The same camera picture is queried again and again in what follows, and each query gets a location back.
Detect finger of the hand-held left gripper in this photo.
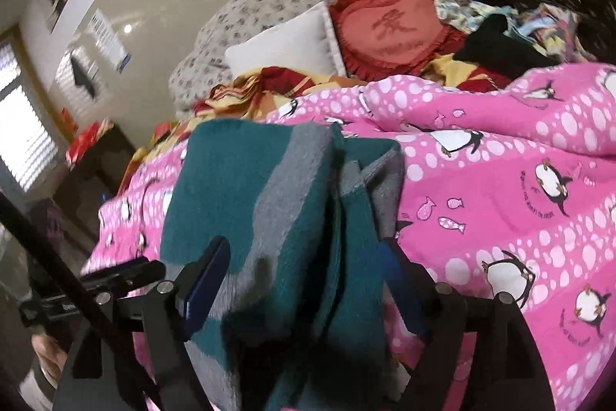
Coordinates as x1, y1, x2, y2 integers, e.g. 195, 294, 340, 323
79, 258, 167, 299

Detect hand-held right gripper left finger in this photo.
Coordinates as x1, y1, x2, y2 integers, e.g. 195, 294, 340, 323
52, 235, 231, 411

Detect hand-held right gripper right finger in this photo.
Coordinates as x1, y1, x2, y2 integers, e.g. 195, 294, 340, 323
378, 238, 556, 411

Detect teal and grey sweater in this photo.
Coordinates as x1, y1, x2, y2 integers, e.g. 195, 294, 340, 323
160, 118, 407, 411

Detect pile of colourful clothes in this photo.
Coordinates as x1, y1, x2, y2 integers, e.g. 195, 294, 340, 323
433, 0, 602, 65

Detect person's left hand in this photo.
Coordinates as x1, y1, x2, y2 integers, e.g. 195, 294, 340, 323
30, 333, 69, 385

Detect dark wooden cabinet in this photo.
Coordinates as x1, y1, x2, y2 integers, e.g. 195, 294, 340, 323
53, 122, 140, 243

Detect pink penguin printed blanket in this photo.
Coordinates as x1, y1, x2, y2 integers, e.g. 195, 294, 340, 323
79, 64, 616, 411

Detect red bag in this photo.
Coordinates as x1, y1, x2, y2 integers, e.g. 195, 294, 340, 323
65, 119, 114, 168

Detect window with white blinds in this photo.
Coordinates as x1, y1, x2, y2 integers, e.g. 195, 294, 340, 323
0, 30, 107, 195

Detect red and yellow patterned blanket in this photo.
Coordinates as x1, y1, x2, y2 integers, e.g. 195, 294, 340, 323
115, 55, 521, 195

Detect red heart cushion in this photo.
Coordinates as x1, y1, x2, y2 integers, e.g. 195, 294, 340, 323
327, 0, 470, 82

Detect white pillow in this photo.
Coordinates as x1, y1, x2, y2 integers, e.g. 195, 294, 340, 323
224, 1, 347, 79

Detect black cloth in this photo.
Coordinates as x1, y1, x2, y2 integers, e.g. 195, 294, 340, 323
452, 13, 561, 77

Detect black cable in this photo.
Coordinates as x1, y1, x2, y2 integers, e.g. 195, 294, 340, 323
0, 190, 159, 397

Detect blue edged wall poster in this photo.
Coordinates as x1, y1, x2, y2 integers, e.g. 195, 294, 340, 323
89, 8, 131, 72

